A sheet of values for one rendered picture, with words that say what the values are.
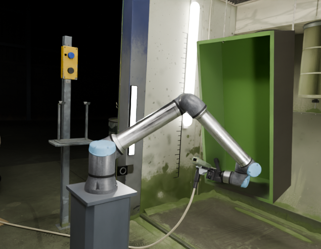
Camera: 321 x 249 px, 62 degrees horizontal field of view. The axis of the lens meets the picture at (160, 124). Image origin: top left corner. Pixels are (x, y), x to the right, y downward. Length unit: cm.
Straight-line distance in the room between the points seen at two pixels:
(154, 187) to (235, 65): 139
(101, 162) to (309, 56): 227
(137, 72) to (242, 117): 101
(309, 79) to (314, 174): 93
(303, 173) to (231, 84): 122
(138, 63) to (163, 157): 96
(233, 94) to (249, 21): 120
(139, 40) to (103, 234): 163
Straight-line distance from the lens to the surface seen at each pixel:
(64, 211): 259
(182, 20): 284
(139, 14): 252
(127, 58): 244
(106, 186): 154
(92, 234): 156
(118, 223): 161
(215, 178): 196
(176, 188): 296
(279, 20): 320
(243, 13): 347
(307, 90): 301
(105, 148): 150
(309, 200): 295
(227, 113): 250
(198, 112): 156
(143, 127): 167
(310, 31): 308
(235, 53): 239
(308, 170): 307
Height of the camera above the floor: 120
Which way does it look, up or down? 6 degrees down
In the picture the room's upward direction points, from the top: 3 degrees clockwise
